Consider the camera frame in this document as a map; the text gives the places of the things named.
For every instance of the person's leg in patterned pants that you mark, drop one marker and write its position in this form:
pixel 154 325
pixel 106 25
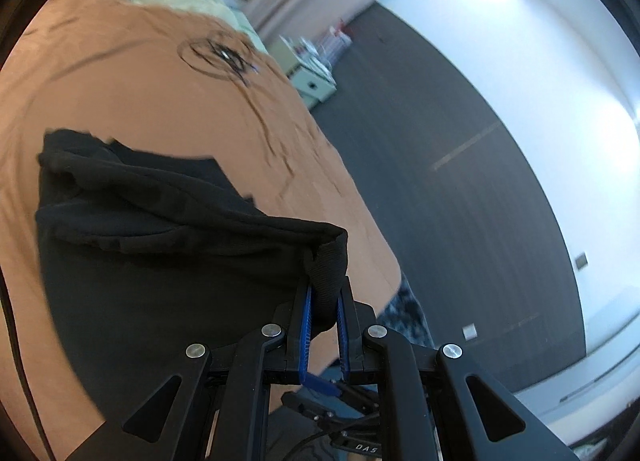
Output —
pixel 300 438

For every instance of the grey shaggy rug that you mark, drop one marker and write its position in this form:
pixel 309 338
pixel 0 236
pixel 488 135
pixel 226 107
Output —
pixel 407 313

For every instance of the wall socket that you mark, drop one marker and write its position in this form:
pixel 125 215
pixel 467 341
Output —
pixel 580 261
pixel 470 331

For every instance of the orange-brown blanket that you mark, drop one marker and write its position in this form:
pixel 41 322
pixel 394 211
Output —
pixel 150 101

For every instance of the black long-sleeve shirt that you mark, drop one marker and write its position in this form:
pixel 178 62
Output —
pixel 150 266

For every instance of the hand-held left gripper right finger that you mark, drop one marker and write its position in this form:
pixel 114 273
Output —
pixel 342 326

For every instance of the white nightstand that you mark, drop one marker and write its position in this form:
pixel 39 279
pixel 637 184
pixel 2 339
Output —
pixel 310 86

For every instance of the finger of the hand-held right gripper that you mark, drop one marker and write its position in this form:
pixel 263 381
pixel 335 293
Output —
pixel 322 383
pixel 307 403

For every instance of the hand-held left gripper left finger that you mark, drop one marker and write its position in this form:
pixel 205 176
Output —
pixel 306 321

